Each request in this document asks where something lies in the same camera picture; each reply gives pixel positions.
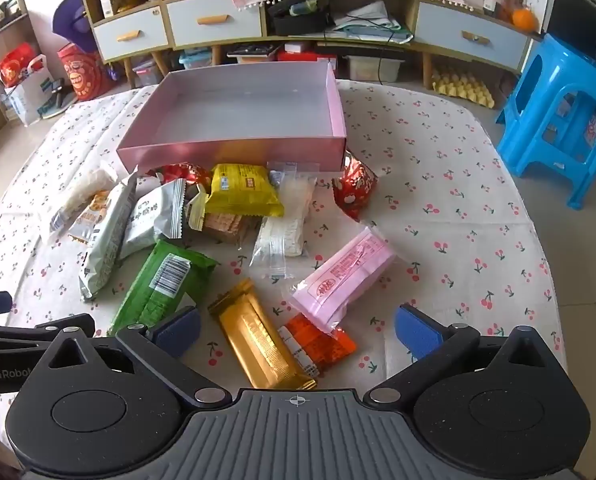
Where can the red and white shopping bag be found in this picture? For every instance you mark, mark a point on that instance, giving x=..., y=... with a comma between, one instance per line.
x=25, y=85

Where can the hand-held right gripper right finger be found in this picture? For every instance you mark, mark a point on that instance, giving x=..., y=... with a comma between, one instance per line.
x=417, y=332

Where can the purple umbrella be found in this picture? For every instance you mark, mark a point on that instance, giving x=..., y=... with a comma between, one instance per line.
x=70, y=20

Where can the small yellow white candy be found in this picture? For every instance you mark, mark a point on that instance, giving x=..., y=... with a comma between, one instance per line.
x=196, y=212

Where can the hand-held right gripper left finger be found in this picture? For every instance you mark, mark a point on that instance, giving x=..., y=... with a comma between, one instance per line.
x=178, y=331

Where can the clear wafer biscuit packet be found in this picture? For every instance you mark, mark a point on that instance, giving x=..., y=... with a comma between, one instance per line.
x=228, y=227

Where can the gold snack packet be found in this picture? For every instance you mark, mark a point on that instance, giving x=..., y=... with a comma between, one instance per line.
x=258, y=335

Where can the small clear snack packet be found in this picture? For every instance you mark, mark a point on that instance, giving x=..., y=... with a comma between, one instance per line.
x=293, y=190

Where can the medium white cabinet drawer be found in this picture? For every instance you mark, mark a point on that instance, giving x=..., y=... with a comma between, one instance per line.
x=213, y=20

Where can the orange white snack packet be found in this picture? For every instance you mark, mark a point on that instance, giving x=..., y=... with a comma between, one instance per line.
x=90, y=217

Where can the wide white cabinet drawer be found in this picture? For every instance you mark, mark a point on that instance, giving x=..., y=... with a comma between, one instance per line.
x=472, y=37

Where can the pink snack packet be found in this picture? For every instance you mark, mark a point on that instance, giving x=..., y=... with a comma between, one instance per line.
x=345, y=275

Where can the red foil snack packet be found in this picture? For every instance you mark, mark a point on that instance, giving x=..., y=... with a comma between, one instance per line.
x=183, y=174

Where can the cherry print tablecloth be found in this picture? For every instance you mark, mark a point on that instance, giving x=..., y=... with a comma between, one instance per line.
x=452, y=240

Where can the small white cabinet drawer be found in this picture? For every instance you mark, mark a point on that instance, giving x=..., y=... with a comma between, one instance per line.
x=128, y=35

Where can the wooden cabinet with white drawers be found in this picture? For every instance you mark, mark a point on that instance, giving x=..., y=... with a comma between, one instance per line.
x=288, y=45

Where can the black monitor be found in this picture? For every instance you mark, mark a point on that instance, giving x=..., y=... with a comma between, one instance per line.
x=582, y=20

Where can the yellow snack packet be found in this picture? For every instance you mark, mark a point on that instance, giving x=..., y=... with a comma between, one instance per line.
x=243, y=187

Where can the clear storage box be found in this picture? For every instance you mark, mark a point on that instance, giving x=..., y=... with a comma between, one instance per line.
x=375, y=69

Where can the grey white snack packet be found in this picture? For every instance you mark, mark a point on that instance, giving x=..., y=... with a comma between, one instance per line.
x=153, y=215

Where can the yellow egg tray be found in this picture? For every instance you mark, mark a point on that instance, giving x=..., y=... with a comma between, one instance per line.
x=462, y=87

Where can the white puffed rice packet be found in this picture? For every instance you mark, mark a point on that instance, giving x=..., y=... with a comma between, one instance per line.
x=78, y=195

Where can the long silver snack packet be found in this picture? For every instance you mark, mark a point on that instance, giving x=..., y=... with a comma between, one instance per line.
x=105, y=245

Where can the pink cardboard box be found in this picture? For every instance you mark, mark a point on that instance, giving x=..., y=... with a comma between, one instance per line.
x=238, y=110

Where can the red floral foil packet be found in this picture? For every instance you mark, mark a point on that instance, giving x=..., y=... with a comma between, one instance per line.
x=353, y=185

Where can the clear white rice cracker packet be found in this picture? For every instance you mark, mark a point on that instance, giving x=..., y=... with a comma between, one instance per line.
x=280, y=242

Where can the red flat box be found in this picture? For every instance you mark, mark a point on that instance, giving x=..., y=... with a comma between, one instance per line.
x=300, y=55

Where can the green snack packet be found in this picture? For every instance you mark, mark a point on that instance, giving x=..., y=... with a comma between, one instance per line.
x=163, y=280

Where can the blue plastic stool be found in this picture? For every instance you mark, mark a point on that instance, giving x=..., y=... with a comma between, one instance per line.
x=552, y=110

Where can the round red printed bag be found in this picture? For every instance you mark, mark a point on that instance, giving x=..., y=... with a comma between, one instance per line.
x=83, y=75

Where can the black bag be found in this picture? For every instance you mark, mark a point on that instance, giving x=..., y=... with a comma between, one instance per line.
x=298, y=17

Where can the orange fruit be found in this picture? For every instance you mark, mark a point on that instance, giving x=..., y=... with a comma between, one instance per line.
x=523, y=19

